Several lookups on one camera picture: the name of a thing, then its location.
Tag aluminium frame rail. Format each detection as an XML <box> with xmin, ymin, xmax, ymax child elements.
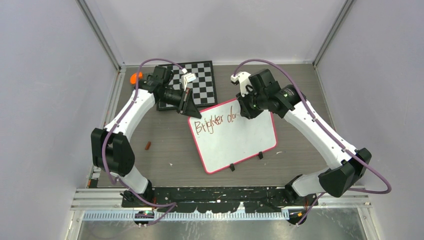
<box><xmin>70</xmin><ymin>65</ymin><xmax>127</xmax><ymax>211</ymax></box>

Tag brown marker cap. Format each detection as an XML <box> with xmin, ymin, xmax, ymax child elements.
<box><xmin>145</xmin><ymin>141</ymin><xmax>151</xmax><ymax>150</ymax></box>

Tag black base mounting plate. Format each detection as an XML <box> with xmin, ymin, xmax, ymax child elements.
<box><xmin>120</xmin><ymin>186</ymin><xmax>319</xmax><ymax>215</ymax></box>

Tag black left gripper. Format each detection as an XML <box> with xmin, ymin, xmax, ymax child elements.
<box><xmin>158</xmin><ymin>87</ymin><xmax>202</xmax><ymax>119</ymax></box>

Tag pink-framed whiteboard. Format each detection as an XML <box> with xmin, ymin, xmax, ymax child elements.
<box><xmin>187</xmin><ymin>98</ymin><xmax>278</xmax><ymax>174</ymax></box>

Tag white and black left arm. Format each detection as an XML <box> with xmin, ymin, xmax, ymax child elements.
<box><xmin>90</xmin><ymin>65</ymin><xmax>202</xmax><ymax>207</ymax></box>

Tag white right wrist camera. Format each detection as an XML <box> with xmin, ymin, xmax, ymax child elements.
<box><xmin>230</xmin><ymin>71</ymin><xmax>254</xmax><ymax>97</ymax></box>

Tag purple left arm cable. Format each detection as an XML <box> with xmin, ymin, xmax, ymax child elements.
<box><xmin>101</xmin><ymin>58</ymin><xmax>188</xmax><ymax>227</ymax></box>

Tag black white checkerboard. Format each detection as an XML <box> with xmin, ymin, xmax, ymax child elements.
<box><xmin>156</xmin><ymin>60</ymin><xmax>218</xmax><ymax>111</ymax></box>

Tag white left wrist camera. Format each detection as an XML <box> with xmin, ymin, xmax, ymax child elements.
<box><xmin>181</xmin><ymin>72</ymin><xmax>197</xmax><ymax>90</ymax></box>

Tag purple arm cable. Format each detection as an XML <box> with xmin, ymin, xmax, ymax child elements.
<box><xmin>231</xmin><ymin>59</ymin><xmax>392</xmax><ymax>227</ymax></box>
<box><xmin>101</xmin><ymin>58</ymin><xmax>188</xmax><ymax>227</ymax></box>

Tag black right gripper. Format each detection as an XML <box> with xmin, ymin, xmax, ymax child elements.
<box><xmin>236</xmin><ymin>85</ymin><xmax>267</xmax><ymax>119</ymax></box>

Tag orange curved block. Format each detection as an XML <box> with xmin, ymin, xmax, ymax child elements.
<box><xmin>129</xmin><ymin>72</ymin><xmax>143</xmax><ymax>85</ymax></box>

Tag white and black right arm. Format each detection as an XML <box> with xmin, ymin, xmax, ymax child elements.
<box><xmin>230</xmin><ymin>69</ymin><xmax>372</xmax><ymax>205</ymax></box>

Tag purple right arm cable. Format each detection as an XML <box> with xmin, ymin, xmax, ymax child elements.
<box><xmin>231</xmin><ymin>59</ymin><xmax>392</xmax><ymax>227</ymax></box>

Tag white slotted cable duct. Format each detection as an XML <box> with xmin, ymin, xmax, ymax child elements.
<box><xmin>82</xmin><ymin>210</ymin><xmax>290</xmax><ymax>222</ymax></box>

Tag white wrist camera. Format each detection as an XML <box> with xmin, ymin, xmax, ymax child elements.
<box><xmin>230</xmin><ymin>71</ymin><xmax>254</xmax><ymax>97</ymax></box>
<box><xmin>181</xmin><ymin>72</ymin><xmax>197</xmax><ymax>90</ymax></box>

